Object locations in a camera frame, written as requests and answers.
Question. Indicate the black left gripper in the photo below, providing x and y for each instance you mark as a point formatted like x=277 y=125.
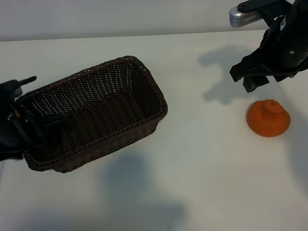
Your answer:
x=9 y=134

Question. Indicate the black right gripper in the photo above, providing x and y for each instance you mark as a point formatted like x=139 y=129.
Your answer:
x=286 y=50

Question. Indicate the orange with knobbed top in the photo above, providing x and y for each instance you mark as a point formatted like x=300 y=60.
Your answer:
x=267 y=120

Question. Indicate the dark brown woven basket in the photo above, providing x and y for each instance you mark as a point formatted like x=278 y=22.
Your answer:
x=96 y=113

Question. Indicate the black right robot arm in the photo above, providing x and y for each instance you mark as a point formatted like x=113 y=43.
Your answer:
x=302 y=2

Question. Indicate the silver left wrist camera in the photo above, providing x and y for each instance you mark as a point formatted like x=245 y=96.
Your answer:
x=15 y=91

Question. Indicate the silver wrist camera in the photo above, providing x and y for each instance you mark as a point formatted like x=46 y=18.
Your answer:
x=15 y=91
x=237 y=16

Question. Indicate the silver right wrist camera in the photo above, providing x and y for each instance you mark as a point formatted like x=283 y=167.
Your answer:
x=237 y=16

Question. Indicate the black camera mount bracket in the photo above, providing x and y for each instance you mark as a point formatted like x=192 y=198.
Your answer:
x=264 y=7

